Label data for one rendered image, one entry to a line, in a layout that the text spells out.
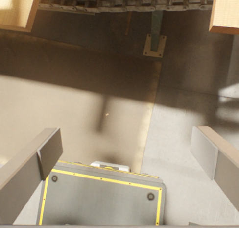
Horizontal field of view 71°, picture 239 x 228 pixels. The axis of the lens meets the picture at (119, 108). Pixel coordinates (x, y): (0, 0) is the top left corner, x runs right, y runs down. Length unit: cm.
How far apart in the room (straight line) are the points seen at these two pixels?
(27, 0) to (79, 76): 89
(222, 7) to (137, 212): 93
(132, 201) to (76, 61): 110
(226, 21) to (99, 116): 104
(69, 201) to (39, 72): 104
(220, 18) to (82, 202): 101
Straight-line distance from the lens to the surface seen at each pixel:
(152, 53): 139
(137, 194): 100
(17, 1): 65
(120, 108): 129
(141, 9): 87
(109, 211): 106
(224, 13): 51
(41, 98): 155
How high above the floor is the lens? 127
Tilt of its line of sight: 79 degrees down
